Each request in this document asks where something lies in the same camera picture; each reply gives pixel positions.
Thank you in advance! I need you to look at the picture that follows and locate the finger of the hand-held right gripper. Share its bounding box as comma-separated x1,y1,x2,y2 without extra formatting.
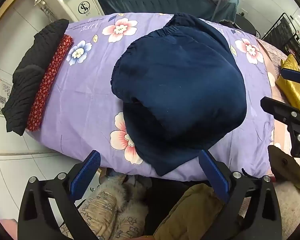
260,96,300,158
281,67,300,84

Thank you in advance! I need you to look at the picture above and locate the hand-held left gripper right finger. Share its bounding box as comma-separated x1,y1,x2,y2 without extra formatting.
199,149,283,240

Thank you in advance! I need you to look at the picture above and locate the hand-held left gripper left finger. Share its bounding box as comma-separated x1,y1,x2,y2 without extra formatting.
17,150,102,240

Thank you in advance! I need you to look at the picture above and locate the navy blue jacket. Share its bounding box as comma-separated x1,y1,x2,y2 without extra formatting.
110,12,248,177

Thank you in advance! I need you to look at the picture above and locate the golden yellow jacket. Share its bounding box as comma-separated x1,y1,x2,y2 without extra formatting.
275,54,300,114

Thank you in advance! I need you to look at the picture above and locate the pink patterned blanket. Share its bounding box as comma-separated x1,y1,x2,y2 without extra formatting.
257,39,293,153

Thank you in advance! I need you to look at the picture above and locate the beige fur-trimmed floral clothing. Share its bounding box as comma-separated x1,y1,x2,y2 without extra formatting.
60,174,150,240

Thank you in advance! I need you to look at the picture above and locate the person's olive green coat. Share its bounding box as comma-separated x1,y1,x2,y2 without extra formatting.
152,183,243,240

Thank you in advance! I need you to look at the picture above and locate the black round stool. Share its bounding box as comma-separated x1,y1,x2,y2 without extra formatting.
219,14,260,39

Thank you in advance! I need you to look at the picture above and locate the purple floral quilt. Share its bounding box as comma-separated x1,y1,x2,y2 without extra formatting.
25,12,283,182

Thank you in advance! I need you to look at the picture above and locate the red floral cloth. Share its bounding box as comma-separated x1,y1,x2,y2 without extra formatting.
27,34,74,132

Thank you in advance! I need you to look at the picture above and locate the grey metal pole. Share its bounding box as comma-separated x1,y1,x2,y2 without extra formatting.
214,0,227,22

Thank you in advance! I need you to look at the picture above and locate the black knit garment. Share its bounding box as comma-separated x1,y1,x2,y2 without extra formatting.
1,19,70,136

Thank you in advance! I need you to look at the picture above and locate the printed paper notice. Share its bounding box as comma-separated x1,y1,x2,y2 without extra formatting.
0,74,13,114

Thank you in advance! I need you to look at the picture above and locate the white floor-standing machine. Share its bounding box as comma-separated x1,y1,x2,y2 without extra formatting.
29,0,105,23

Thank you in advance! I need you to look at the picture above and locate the black wire rack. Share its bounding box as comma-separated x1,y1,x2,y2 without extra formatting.
261,12,300,70

